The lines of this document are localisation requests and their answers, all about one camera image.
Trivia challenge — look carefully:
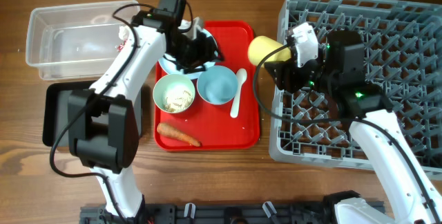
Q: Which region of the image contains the yellow plastic cup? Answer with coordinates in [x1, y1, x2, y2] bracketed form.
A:
[247, 36, 292, 66]

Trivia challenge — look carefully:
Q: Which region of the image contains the light blue bowl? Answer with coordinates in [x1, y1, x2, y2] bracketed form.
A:
[197, 65, 238, 105]

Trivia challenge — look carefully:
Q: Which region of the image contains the white plastic spoon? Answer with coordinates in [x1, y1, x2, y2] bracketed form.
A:
[230, 68, 247, 118]

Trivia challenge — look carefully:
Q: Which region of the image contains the white paper tissue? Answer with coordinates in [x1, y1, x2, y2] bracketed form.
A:
[118, 26, 130, 41]

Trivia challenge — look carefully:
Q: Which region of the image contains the red snack wrapper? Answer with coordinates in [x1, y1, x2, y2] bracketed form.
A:
[117, 43, 125, 52]

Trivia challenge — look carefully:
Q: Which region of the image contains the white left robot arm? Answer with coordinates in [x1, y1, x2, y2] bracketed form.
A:
[61, 0, 224, 223]

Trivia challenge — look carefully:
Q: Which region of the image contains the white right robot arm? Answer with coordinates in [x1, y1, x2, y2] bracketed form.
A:
[258, 29, 441, 223]

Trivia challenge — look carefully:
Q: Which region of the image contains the grey dishwasher rack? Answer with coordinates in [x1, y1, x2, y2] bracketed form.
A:
[269, 0, 441, 180]

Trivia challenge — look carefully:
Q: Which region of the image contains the light blue plate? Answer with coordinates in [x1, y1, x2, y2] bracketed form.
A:
[158, 29, 218, 80]

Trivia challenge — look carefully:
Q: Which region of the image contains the green bowl with food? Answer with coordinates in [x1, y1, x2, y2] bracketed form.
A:
[153, 74, 196, 113]

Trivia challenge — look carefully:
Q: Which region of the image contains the red plastic tray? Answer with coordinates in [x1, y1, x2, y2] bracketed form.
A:
[153, 21, 260, 151]

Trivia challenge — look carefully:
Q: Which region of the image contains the orange carrot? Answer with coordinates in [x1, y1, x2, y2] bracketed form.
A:
[156, 122, 202, 147]

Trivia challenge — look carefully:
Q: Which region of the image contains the clear plastic bin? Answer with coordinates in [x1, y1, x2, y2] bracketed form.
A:
[26, 0, 140, 80]

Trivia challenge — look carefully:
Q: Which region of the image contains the black tray bin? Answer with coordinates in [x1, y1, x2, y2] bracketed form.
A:
[42, 80, 143, 147]

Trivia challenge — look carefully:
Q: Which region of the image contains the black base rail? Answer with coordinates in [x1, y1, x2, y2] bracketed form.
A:
[79, 191, 386, 224]

